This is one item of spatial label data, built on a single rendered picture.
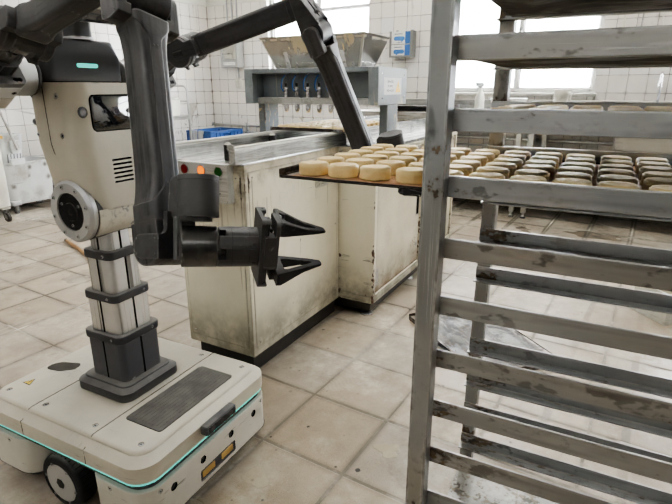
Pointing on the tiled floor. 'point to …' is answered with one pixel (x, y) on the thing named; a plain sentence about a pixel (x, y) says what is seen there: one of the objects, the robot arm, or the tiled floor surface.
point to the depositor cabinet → (378, 238)
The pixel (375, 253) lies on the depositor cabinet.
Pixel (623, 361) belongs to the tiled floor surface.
